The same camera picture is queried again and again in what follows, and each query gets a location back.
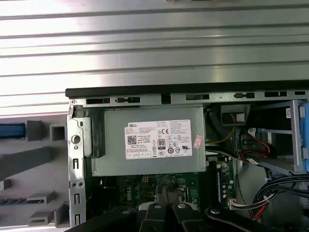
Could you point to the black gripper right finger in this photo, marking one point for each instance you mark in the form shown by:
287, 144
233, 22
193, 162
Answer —
186, 217

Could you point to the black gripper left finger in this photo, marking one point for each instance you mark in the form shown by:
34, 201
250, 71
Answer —
154, 217

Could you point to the green motherboard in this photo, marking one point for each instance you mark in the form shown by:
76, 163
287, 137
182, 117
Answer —
193, 186

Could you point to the grey power supply unit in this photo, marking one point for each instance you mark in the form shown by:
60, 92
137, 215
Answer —
116, 145

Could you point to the black PC case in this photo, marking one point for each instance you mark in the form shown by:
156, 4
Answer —
144, 88

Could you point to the blue drive latch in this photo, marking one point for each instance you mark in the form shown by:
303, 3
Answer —
304, 135

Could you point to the grey optical drive cage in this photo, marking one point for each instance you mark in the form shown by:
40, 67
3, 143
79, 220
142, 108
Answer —
295, 120

